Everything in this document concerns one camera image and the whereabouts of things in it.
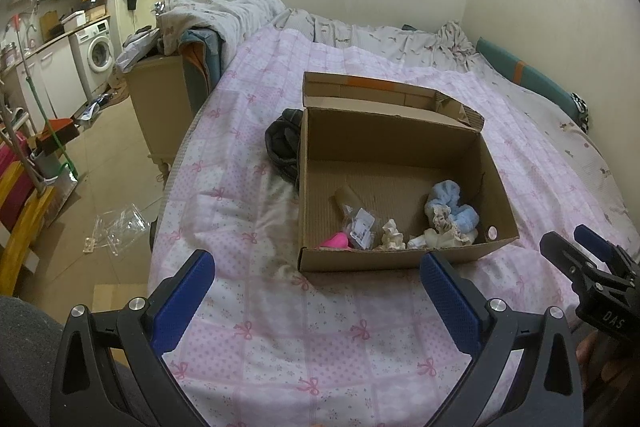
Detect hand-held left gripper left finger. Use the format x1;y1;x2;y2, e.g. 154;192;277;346
60;250;217;427

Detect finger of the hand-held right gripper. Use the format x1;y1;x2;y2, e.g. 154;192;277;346
540;231;589;293
573;224;637;269

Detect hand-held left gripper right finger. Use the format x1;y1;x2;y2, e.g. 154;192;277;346
419;251;583;427

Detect small white lace scrunchie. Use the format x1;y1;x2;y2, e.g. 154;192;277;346
407;229;441;250

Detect large grey lace scrunchie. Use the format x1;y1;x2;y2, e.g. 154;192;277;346
431;206;477;249

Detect large white lace scrunchie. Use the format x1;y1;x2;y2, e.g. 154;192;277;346
375;218;407;251

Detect small clear plastic packet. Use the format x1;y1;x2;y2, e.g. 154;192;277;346
342;206;377;251

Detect brown cardboard box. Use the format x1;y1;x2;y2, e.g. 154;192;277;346
297;72;521;274

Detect pink soft toy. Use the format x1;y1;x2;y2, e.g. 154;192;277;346
321;232;354;251

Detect person's right hand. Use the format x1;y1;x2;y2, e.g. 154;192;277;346
575;333;640;389

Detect light blue fluffy scrunchie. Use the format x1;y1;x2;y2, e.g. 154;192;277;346
452;204;482;232

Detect clear plastic packaging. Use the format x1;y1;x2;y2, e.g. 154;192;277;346
84;203;152;256

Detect white bed sheet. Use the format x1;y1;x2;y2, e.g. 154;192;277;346
467;54;628;230

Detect black and white cloth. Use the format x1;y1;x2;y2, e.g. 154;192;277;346
570;92;594;134

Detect person's grey trouser leg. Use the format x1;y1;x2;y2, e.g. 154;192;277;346
0;296;132;427

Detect yellow wooden rack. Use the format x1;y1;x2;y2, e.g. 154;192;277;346
0;164;63;270

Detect teal pillow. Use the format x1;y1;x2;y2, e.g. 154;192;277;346
475;37;577;114

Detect dark striped cloth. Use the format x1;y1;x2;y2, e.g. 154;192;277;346
264;108;304;188

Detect beige bedside cabinet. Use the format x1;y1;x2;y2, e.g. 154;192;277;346
122;53;190;178

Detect red dustpan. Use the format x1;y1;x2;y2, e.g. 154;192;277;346
36;117;79;154

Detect red bag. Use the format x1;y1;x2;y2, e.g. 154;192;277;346
0;142;31;228

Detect white kitchen cabinet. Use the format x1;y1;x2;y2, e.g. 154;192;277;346
0;38;90;140

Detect white washing machine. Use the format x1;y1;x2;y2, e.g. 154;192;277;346
69;19;119;94

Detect grey floral duvet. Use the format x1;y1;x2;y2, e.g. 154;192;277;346
154;0;476;70

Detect green handled broom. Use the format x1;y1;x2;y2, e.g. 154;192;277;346
14;13;80;182

